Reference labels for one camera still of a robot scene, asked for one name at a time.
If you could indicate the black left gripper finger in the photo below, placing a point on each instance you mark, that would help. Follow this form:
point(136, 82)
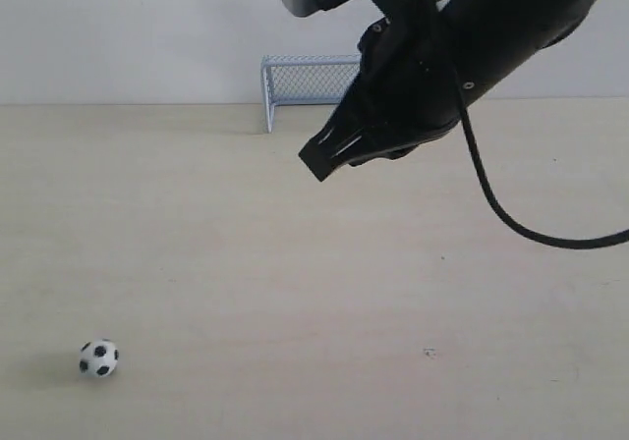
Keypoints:
point(327, 150)

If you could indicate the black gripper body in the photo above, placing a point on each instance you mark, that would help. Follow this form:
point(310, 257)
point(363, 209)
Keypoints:
point(419, 63)

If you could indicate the white miniature soccer goal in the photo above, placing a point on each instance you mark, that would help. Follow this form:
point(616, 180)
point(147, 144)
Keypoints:
point(290, 80)

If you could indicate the black and white soccer ball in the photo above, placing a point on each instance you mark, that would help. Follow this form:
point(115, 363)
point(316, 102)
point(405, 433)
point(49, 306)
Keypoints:
point(98, 358)

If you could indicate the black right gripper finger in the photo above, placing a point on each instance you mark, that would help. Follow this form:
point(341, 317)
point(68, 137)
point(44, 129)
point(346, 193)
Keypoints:
point(367, 144)

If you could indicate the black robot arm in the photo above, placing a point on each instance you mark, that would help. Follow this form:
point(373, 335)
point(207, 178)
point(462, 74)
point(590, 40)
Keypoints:
point(518, 29)

